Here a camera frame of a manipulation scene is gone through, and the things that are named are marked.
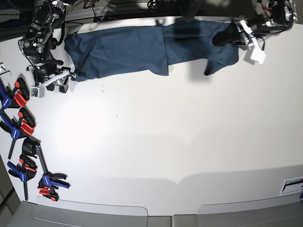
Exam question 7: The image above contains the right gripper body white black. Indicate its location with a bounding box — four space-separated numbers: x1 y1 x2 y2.
39 67 76 87

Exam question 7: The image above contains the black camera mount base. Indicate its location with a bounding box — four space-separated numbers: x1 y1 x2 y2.
180 0 203 22

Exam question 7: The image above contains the dark blue T-shirt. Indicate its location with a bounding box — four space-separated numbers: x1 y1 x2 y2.
64 21 239 82

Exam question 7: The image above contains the right grey chair back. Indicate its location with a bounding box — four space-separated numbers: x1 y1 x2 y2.
172 194 303 227

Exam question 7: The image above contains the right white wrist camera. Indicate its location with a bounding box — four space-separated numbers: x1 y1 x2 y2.
30 86 45 98

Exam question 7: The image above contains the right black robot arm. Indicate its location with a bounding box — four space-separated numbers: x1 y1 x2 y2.
18 0 76 98

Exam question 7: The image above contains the blue red bar clamp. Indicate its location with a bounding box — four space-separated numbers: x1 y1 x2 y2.
22 138 70 201
0 107 36 160
7 153 37 201
0 77 30 114

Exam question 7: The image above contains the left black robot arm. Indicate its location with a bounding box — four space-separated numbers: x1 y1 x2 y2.
212 0 297 51

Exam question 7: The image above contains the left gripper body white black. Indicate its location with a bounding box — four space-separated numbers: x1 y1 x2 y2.
232 16 260 50

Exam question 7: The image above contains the left grey chair back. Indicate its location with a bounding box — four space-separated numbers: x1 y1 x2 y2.
9 196 171 227

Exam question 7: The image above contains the bottom blue red bar clamp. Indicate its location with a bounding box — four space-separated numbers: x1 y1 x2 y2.
22 138 70 201

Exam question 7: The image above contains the metal hex key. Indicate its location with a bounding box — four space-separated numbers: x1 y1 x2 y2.
0 62 11 76

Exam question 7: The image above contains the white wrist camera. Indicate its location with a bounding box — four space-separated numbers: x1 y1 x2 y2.
30 86 45 98
250 48 266 64

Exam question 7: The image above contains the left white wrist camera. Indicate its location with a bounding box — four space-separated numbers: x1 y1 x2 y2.
250 48 266 64

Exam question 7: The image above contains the grey chair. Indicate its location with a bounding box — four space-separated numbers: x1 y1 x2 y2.
9 196 171 227
172 194 303 227

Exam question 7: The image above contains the top blue red bar clamp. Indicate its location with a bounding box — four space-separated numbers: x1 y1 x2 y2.
0 77 30 114

